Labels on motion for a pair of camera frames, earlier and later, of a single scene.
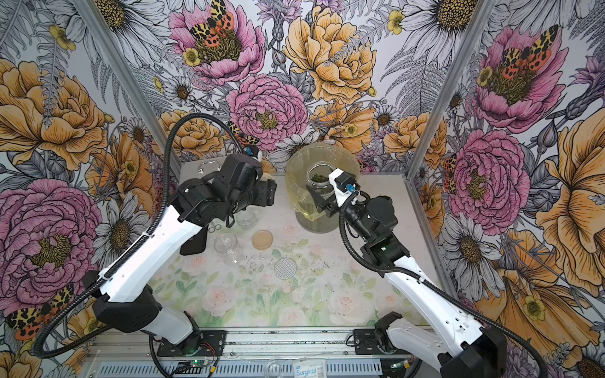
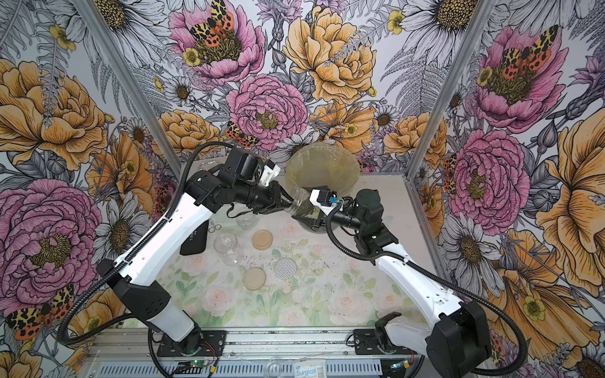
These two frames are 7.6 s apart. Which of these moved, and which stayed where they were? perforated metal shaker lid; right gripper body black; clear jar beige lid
Moved: right gripper body black
Stayed: clear jar beige lid; perforated metal shaker lid
